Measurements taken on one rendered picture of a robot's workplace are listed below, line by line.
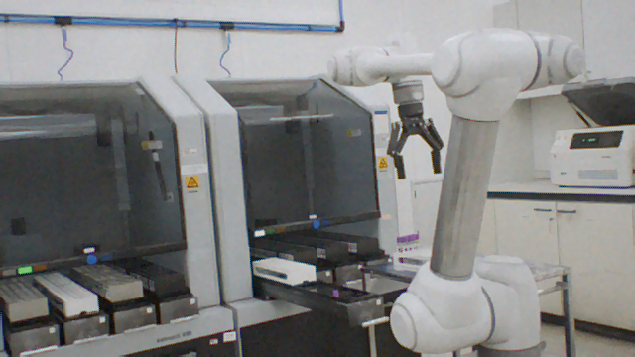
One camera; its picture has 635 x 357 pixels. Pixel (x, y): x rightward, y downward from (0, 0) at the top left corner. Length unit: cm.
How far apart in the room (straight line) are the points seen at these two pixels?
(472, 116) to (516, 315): 54
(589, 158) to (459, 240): 278
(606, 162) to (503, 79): 281
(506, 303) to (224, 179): 118
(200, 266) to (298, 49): 188
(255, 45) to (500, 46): 257
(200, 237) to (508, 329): 118
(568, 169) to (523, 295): 268
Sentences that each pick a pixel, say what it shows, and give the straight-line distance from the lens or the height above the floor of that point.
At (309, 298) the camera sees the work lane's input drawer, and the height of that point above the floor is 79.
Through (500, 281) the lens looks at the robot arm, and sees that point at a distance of 165.
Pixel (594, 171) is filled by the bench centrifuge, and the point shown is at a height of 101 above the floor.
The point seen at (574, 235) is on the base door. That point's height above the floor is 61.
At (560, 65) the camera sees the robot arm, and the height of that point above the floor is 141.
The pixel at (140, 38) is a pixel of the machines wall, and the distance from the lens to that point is 353.
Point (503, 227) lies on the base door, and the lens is 467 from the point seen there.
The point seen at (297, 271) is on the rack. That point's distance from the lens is 229.
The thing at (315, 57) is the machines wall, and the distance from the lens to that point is 398.
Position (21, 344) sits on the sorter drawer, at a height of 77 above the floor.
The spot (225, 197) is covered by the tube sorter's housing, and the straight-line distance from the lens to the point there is 241.
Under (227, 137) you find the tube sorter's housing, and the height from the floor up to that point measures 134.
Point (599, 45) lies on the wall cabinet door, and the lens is 450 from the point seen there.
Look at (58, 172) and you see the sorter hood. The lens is 222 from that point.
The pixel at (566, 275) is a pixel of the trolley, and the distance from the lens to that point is 234.
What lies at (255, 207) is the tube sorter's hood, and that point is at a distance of 245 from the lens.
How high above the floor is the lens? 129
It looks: 3 degrees down
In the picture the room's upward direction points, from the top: 5 degrees counter-clockwise
